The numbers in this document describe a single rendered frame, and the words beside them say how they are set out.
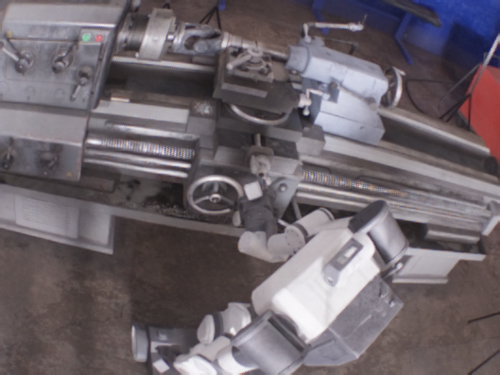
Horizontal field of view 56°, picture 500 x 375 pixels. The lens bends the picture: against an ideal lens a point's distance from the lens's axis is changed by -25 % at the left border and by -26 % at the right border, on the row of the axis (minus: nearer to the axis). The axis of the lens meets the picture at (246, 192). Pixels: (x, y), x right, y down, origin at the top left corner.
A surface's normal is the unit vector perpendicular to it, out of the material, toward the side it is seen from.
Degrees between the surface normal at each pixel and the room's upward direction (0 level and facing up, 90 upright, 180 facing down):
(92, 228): 90
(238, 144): 0
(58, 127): 32
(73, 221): 90
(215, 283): 0
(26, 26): 90
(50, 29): 90
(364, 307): 15
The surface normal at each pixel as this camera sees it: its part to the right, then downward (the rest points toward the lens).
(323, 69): 0.08, 0.69
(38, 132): 0.29, -0.15
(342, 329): 0.32, -0.43
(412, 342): 0.29, -0.65
